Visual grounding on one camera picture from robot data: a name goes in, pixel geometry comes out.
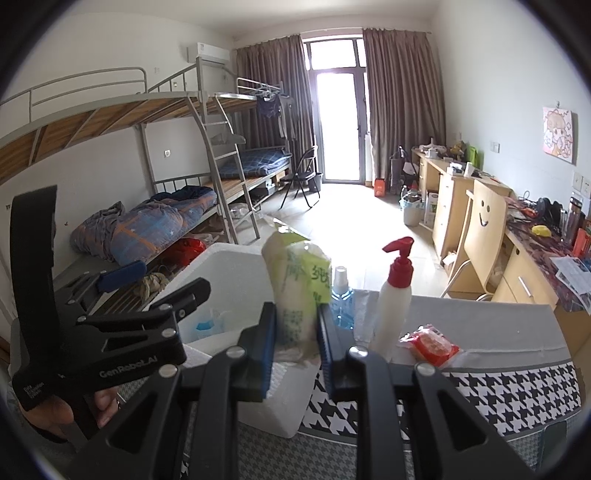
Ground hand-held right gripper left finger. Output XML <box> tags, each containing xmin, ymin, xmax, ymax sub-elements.
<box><xmin>78</xmin><ymin>302</ymin><xmax>278</xmax><ymax>480</ymax></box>

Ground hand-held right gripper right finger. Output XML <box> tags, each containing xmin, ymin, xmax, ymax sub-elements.
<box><xmin>316</xmin><ymin>305</ymin><xmax>536</xmax><ymax>480</ymax></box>

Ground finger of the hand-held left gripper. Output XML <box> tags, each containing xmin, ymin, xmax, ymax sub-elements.
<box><xmin>64</xmin><ymin>260</ymin><xmax>149</xmax><ymax>306</ymax></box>
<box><xmin>78</xmin><ymin>276</ymin><xmax>212</xmax><ymax>359</ymax></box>

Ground white foam box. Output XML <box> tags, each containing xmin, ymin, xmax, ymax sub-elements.
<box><xmin>150</xmin><ymin>242</ymin><xmax>325</xmax><ymax>440</ymax></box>

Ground green white tissue pack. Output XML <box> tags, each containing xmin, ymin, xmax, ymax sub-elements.
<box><xmin>261</xmin><ymin>230</ymin><xmax>334</xmax><ymax>371</ymax></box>

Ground person's left hand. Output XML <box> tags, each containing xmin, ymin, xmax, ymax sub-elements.
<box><xmin>23</xmin><ymin>387</ymin><xmax>120</xmax><ymax>444</ymax></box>

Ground red bag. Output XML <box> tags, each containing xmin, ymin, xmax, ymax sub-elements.
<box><xmin>172</xmin><ymin>237</ymin><xmax>208</xmax><ymax>269</ymax></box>

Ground blue patterned quilt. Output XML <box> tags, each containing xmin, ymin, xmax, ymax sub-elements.
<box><xmin>69</xmin><ymin>186</ymin><xmax>218</xmax><ymax>267</ymax></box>

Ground blue spray bottle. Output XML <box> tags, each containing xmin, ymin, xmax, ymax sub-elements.
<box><xmin>329</xmin><ymin>266</ymin><xmax>356</xmax><ymax>331</ymax></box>

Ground white pump bottle red top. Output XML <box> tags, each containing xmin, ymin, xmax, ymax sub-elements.
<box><xmin>369</xmin><ymin>236</ymin><xmax>415</xmax><ymax>361</ymax></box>

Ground red snack packet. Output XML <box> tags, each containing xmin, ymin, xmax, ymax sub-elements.
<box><xmin>399</xmin><ymin>324</ymin><xmax>461</xmax><ymax>370</ymax></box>

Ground grey metal bunk bed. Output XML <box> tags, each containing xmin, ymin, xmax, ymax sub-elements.
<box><xmin>0</xmin><ymin>66</ymin><xmax>260</xmax><ymax>326</ymax></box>
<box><xmin>214</xmin><ymin>77</ymin><xmax>297</xmax><ymax>205</ymax></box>

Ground houndstooth tablecloth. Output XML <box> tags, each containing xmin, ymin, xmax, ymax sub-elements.
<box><xmin>175</xmin><ymin>288</ymin><xmax>583</xmax><ymax>480</ymax></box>

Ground white bucket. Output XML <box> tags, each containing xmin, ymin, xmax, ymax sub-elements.
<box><xmin>399</xmin><ymin>191</ymin><xmax>426</xmax><ymax>227</ymax></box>

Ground black folding chair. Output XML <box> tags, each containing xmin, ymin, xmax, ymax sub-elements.
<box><xmin>279</xmin><ymin>146</ymin><xmax>321</xmax><ymax>212</ymax></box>

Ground wooden desk with drawers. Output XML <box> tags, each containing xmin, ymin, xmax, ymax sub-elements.
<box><xmin>412</xmin><ymin>147</ymin><xmax>514</xmax><ymax>278</ymax></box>

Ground wooden chair with smiley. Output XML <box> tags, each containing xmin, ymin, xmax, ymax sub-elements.
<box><xmin>440</xmin><ymin>179</ymin><xmax>512</xmax><ymax>302</ymax></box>

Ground black bag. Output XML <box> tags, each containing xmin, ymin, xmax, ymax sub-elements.
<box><xmin>390</xmin><ymin>146</ymin><xmax>417</xmax><ymax>195</ymax></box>

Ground hanging dark clothes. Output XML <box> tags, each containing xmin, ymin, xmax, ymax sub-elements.
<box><xmin>256</xmin><ymin>93</ymin><xmax>297</xmax><ymax>140</ymax></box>

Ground wooden desk with patterned cover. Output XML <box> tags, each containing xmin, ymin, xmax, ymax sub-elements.
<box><xmin>488</xmin><ymin>198</ymin><xmax>591</xmax><ymax>352</ymax></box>

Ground brown curtain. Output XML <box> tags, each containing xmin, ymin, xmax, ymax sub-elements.
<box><xmin>362</xmin><ymin>28</ymin><xmax>447</xmax><ymax>186</ymax></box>
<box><xmin>235</xmin><ymin>35</ymin><xmax>320</xmax><ymax>186</ymax></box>

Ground white air conditioner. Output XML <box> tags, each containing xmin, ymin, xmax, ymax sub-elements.
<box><xmin>187</xmin><ymin>42</ymin><xmax>230</xmax><ymax>64</ymax></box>

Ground black smartphone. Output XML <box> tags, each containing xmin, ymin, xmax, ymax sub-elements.
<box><xmin>544</xmin><ymin>419</ymin><xmax>568</xmax><ymax>459</ymax></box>

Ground glass balcony door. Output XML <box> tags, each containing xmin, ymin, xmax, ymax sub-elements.
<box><xmin>304</xmin><ymin>37</ymin><xmax>370</xmax><ymax>184</ymax></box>

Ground printed papers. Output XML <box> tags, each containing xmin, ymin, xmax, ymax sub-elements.
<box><xmin>549</xmin><ymin>255</ymin><xmax>591</xmax><ymax>297</ymax></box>

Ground black headphones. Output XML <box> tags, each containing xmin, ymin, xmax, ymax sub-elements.
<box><xmin>535</xmin><ymin>197</ymin><xmax>562</xmax><ymax>227</ymax></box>

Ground group of toiletry bottles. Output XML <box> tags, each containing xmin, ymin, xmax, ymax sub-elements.
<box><xmin>560</xmin><ymin>193</ymin><xmax>591</xmax><ymax>260</ymax></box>

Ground wall poster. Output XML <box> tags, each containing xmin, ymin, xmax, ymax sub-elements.
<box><xmin>542</xmin><ymin>106</ymin><xmax>578</xmax><ymax>165</ymax></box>

